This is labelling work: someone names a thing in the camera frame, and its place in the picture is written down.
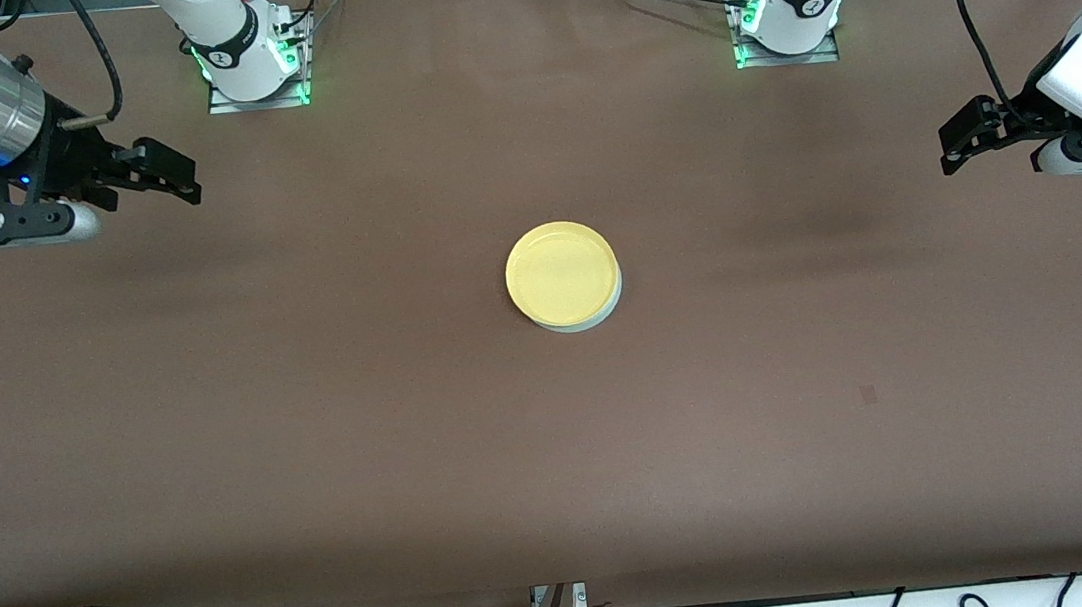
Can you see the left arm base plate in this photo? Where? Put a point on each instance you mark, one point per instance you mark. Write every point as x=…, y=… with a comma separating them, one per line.
x=831, y=50

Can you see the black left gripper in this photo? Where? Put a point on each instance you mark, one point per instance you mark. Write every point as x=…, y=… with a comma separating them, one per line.
x=1027, y=114

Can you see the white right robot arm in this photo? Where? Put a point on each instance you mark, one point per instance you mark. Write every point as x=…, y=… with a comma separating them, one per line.
x=231, y=34

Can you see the yellow plate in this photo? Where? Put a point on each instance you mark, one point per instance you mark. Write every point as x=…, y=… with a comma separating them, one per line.
x=561, y=273

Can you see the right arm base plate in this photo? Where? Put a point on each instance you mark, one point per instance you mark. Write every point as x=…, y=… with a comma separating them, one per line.
x=302, y=57

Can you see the brown table cover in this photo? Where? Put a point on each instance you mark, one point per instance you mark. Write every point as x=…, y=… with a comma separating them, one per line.
x=558, y=463

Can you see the pale green plate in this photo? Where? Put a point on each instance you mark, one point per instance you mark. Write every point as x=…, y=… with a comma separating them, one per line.
x=595, y=322

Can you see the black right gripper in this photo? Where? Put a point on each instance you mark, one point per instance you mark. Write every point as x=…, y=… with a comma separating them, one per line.
x=70, y=157

